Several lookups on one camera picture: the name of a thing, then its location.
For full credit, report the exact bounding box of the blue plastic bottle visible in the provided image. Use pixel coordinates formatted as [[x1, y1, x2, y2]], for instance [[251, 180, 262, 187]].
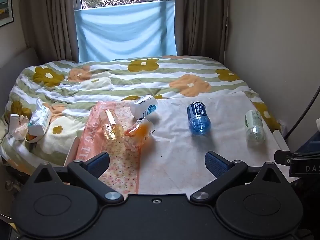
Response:
[[187, 101, 212, 136]]

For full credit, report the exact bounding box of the black cable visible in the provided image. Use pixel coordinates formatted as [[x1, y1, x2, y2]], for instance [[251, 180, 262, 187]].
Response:
[[284, 85, 320, 138]]

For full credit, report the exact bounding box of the white bottle blue label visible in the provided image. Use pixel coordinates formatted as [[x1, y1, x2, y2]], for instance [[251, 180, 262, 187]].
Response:
[[129, 94, 159, 118]]

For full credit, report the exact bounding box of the clear green-label bottle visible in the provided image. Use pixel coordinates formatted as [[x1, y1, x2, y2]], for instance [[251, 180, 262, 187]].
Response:
[[244, 110, 265, 143]]

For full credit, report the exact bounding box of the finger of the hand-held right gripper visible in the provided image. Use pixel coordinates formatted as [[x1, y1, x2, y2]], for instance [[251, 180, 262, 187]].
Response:
[[274, 150, 294, 166]]

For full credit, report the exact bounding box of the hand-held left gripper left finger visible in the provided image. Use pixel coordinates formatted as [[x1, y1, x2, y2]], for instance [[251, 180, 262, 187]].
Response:
[[30, 152, 124, 204]]

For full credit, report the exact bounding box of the tissue pack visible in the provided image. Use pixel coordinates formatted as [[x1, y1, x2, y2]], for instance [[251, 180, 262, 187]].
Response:
[[27, 98, 53, 136]]

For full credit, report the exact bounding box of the orange drink bottle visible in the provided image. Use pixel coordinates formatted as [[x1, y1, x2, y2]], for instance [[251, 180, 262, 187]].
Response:
[[124, 118, 156, 145]]

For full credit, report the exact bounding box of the white cloth sheet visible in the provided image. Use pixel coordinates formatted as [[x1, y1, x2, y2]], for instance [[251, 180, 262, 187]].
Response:
[[136, 90, 300, 195]]

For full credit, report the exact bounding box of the light blue window cloth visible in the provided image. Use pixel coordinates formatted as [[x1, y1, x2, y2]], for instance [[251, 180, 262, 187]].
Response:
[[74, 0, 178, 62]]

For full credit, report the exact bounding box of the floral striped blanket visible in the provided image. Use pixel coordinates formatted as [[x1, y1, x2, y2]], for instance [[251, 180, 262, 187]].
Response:
[[0, 56, 283, 173]]

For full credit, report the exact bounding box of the dark blue object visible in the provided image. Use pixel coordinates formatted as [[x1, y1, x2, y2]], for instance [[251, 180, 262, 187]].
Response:
[[297, 129, 320, 153]]

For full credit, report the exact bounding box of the small white box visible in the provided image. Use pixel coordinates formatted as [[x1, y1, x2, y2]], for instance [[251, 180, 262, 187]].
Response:
[[27, 124, 47, 137]]

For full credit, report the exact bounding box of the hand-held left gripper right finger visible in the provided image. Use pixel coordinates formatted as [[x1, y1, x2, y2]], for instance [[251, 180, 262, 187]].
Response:
[[190, 151, 285, 204]]

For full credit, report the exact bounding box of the brown curtain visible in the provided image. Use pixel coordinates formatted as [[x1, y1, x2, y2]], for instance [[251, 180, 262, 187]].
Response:
[[174, 0, 230, 61], [19, 0, 80, 62]]

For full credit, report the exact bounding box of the framed wall poster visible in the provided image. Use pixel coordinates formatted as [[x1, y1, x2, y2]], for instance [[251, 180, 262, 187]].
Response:
[[0, 0, 14, 27]]

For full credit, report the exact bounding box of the white tube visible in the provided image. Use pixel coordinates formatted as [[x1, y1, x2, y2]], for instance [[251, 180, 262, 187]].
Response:
[[9, 114, 19, 133]]

